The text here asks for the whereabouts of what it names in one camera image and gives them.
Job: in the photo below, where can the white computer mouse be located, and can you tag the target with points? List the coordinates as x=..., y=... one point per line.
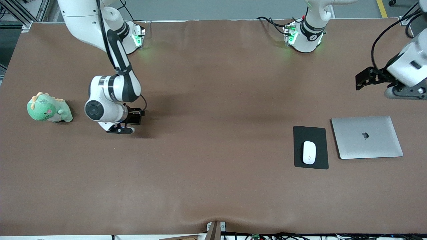
x=309, y=152

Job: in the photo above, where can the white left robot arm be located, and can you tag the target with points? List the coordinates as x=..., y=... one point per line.
x=312, y=30

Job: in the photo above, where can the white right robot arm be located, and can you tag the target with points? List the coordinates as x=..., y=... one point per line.
x=110, y=90

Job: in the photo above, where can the black mouse pad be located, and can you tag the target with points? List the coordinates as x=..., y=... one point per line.
x=310, y=133

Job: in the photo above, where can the green dinosaur plush toy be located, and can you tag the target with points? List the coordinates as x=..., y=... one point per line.
x=46, y=110

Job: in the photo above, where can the silver closed laptop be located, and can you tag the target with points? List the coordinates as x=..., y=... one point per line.
x=367, y=146

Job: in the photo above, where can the black caster wheel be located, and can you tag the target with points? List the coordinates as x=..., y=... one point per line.
x=393, y=2

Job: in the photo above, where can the brown table cover sheet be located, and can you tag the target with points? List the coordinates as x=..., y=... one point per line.
x=213, y=100

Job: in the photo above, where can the small green connector board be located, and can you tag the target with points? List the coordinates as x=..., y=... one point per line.
x=256, y=236

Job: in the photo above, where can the white table edge bracket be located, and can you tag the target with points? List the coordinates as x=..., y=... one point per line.
x=222, y=226

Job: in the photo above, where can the aluminium frame structure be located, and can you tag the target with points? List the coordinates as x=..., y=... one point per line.
x=20, y=13

